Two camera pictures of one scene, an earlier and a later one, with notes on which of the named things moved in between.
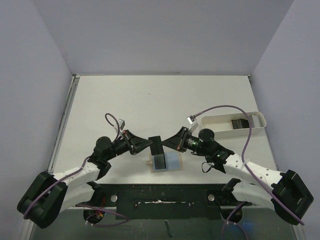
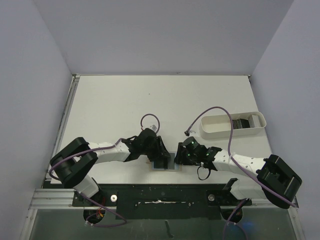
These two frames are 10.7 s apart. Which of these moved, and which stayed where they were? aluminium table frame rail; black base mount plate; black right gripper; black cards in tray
Moved: black right gripper
Stayed: black cards in tray; aluminium table frame rail; black base mount plate
